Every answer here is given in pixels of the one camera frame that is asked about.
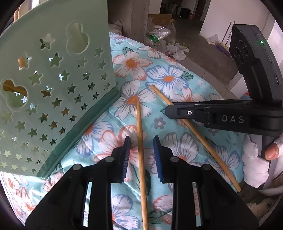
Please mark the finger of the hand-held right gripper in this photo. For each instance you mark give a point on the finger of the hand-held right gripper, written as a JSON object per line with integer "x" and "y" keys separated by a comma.
{"x": 176, "y": 111}

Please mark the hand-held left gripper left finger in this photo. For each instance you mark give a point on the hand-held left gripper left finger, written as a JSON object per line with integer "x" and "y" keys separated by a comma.
{"x": 125, "y": 159}

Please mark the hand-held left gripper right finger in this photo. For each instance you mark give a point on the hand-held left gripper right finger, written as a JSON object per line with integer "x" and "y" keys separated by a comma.
{"x": 158, "y": 159}

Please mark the green plastic utensil holder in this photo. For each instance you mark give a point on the green plastic utensil holder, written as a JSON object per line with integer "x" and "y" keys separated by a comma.
{"x": 55, "y": 123}

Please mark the person's right hand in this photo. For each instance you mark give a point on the person's right hand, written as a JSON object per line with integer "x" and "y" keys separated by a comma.
{"x": 254, "y": 168}

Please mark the colourful printed carton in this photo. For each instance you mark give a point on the colourful printed carton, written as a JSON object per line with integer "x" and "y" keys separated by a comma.
{"x": 246, "y": 96}

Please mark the purple broom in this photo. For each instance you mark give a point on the purple broom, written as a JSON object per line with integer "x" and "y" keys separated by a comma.
{"x": 223, "y": 49}

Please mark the white plastic bag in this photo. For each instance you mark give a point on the white plastic bag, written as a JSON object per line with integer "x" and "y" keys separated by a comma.
{"x": 176, "y": 52}

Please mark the floral blanket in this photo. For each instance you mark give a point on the floral blanket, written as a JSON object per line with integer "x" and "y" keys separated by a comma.
{"x": 132, "y": 64}

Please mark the thin metal rods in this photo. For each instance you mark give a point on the thin metal rods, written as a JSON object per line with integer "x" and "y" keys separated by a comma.
{"x": 227, "y": 31}

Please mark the green label plastic bag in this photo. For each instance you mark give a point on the green label plastic bag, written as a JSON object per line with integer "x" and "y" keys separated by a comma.
{"x": 157, "y": 36}

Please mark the cardboard box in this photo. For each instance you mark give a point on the cardboard box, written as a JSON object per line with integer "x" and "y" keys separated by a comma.
{"x": 161, "y": 21}

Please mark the black bin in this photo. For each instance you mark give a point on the black bin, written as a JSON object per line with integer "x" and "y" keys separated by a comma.
{"x": 185, "y": 12}

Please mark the cream fuzzy cloth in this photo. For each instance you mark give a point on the cream fuzzy cloth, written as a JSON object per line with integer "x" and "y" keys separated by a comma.
{"x": 263, "y": 205}

